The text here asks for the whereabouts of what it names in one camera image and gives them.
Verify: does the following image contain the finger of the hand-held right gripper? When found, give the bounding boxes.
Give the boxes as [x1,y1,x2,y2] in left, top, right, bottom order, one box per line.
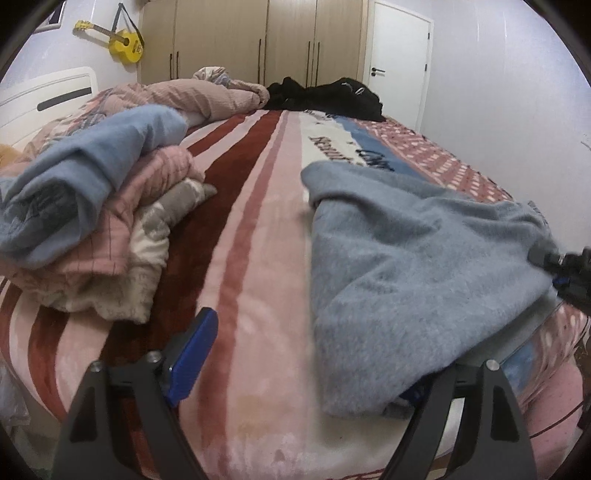
[553,274,591,318]
[529,247,591,274]

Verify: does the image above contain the grey-blue sweater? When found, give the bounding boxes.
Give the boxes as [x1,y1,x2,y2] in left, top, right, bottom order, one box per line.
[300,161,566,418]

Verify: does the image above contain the grey white fleece blanket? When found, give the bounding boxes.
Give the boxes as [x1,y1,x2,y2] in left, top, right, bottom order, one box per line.
[39,178,218,324]

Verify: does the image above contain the yellow guitar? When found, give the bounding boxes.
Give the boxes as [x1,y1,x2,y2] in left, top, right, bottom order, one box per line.
[74,2,145,64]

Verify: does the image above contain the white door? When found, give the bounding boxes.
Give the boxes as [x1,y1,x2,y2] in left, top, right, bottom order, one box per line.
[362,0,435,134]

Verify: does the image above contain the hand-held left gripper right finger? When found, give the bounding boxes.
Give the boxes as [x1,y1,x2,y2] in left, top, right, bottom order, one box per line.
[381,359,539,480]

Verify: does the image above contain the black clothes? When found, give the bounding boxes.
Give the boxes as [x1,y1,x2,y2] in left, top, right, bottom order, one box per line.
[265,76,386,123]

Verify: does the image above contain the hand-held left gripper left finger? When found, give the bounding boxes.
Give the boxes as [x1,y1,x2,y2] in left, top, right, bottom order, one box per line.
[54,307,220,480]

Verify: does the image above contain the pink quilt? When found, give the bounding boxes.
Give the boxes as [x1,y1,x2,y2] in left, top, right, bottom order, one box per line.
[34,67,271,139]

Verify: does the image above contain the white bed headboard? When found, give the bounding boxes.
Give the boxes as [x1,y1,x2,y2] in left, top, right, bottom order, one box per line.
[0,67,98,134]

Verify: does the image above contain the framed wall picture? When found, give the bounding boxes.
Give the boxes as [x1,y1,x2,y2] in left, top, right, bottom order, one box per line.
[39,0,65,31]

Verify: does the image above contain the beige wooden wardrobe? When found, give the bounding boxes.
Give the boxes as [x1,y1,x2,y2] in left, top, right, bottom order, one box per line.
[139,0,370,88]

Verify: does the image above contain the light blue garment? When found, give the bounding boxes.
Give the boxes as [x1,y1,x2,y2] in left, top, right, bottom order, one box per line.
[0,105,189,268]

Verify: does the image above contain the pink and white clothes pile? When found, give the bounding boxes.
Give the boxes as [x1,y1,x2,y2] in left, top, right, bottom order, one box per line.
[0,147,206,296]

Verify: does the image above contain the striped dotted printed blanket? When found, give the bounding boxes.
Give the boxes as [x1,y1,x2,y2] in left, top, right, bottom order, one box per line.
[0,108,591,480]

